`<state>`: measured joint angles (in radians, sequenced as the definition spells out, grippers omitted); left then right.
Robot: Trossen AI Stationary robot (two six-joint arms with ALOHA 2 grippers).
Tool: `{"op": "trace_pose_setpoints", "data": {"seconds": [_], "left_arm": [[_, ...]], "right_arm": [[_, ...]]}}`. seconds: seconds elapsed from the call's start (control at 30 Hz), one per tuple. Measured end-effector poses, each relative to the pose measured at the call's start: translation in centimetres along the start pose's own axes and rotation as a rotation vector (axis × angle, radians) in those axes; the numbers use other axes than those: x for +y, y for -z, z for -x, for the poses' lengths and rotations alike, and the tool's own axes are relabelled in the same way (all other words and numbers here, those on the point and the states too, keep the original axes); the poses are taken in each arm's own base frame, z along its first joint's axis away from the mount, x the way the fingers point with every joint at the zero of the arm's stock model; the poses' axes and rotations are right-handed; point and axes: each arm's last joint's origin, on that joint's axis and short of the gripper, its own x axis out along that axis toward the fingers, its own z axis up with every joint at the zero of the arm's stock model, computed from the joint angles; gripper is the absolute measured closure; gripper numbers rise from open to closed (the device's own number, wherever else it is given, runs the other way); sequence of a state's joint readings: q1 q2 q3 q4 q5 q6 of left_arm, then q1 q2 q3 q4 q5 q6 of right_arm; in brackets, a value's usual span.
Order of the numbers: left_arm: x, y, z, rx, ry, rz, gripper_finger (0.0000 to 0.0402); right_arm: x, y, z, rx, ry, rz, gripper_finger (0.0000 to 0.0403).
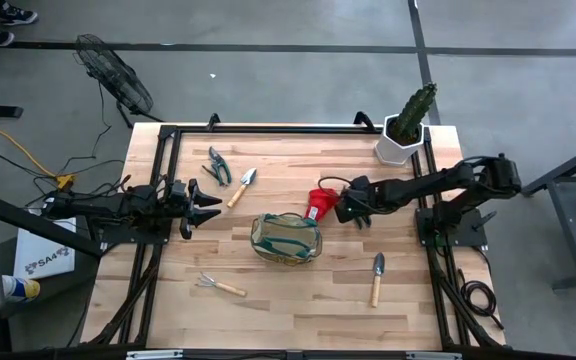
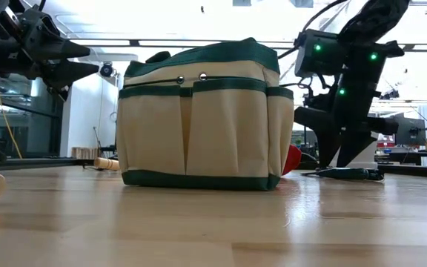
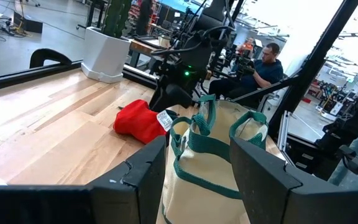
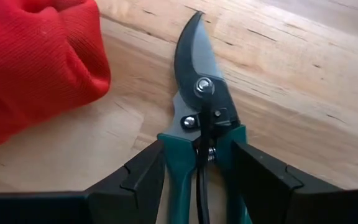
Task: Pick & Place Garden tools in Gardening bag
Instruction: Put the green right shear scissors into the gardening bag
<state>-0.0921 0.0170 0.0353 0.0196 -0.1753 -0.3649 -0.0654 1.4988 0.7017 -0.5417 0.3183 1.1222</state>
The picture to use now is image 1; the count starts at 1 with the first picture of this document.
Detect yellow extension cable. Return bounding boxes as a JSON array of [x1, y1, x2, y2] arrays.
[[0, 97, 77, 196]]

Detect red gardening glove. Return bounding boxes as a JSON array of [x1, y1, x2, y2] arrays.
[[303, 188, 342, 223]]

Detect green handled pruning shears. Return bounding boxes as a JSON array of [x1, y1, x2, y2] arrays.
[[201, 145, 233, 188]]

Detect black metal stand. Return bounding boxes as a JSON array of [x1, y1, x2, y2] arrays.
[[0, 184, 107, 354]]

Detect black aluminium table frame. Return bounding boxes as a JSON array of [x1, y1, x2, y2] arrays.
[[80, 122, 507, 360]]

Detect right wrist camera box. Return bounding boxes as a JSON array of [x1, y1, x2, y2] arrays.
[[348, 174, 370, 194]]

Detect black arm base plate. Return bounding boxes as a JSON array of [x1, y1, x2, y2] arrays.
[[87, 214, 172, 246], [415, 207, 489, 249]]

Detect white printed cardboard box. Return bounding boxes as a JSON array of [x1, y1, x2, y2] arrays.
[[12, 215, 78, 281]]

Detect hand rake wooden handle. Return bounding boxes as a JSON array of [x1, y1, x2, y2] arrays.
[[195, 271, 248, 298]]

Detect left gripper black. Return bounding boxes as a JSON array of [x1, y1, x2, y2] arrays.
[[166, 178, 223, 240]]

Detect coiled black cable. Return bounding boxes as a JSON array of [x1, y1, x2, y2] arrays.
[[457, 267, 505, 331]]

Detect narrow trowel wooden handle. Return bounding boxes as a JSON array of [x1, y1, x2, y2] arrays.
[[370, 252, 386, 309]]

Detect beige green canvas gardening bag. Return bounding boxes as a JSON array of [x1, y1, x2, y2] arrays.
[[250, 212, 324, 267]]

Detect black floor fan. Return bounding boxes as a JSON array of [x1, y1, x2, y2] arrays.
[[72, 33, 164, 129]]

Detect green cactus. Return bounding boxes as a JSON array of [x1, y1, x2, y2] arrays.
[[392, 82, 439, 144]]

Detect black metal desk frame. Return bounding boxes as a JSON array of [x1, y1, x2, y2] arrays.
[[520, 137, 576, 291]]

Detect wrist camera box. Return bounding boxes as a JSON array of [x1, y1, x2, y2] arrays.
[[167, 179, 188, 201], [348, 174, 370, 194]]

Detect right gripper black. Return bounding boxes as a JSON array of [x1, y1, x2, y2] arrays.
[[334, 188, 375, 231]]

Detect white hexagonal plant pot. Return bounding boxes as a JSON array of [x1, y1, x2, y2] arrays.
[[373, 113, 427, 168]]

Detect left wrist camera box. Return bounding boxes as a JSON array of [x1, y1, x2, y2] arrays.
[[167, 179, 188, 201]]

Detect white yellow blue canister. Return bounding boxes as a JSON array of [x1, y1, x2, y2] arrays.
[[0, 273, 42, 304]]

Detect wide trowel wooden handle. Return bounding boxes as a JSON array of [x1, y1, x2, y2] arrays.
[[226, 167, 258, 210]]

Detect silver frame bracket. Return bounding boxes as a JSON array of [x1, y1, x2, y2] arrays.
[[406, 351, 463, 360], [126, 349, 184, 360]]

